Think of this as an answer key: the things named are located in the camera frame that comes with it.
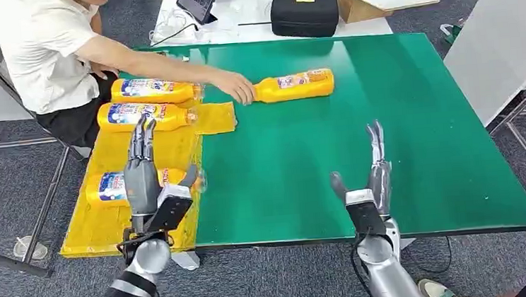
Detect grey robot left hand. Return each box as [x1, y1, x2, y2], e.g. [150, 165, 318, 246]
[118, 110, 204, 234]

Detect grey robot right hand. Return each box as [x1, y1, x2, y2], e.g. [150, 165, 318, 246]
[326, 120, 396, 225]

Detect person's left hand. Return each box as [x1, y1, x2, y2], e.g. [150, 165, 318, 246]
[89, 60, 120, 82]

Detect person's right hand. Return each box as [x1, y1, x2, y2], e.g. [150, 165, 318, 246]
[209, 67, 258, 109]

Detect orange drink bottle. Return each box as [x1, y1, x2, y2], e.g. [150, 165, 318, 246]
[251, 67, 337, 105]
[95, 95, 199, 136]
[110, 72, 205, 110]
[83, 164, 209, 210]

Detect yellow sheet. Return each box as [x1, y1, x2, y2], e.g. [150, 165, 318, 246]
[47, 91, 247, 262]

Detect green table mat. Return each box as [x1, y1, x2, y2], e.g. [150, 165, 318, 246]
[116, 17, 526, 262]

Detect person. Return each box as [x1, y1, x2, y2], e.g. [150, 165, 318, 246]
[0, 0, 261, 156]

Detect black tablet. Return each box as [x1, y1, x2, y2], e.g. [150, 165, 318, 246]
[175, 0, 222, 28]

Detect black zip case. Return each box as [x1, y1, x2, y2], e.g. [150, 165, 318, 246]
[269, 0, 341, 42]

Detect person's shoe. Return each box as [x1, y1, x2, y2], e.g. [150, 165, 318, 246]
[417, 275, 473, 297]

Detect clear plastic cup lid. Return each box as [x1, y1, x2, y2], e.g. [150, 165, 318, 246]
[12, 233, 49, 263]

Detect large white table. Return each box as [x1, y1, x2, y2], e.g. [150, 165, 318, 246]
[438, 0, 526, 220]

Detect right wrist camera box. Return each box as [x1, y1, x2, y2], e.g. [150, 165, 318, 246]
[344, 187, 388, 240]

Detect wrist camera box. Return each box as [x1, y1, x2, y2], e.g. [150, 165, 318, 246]
[143, 182, 197, 233]
[344, 187, 388, 240]

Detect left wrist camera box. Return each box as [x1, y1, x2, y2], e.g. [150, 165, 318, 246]
[143, 182, 197, 233]

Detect black floor cable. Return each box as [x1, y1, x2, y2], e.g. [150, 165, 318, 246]
[404, 236, 455, 277]

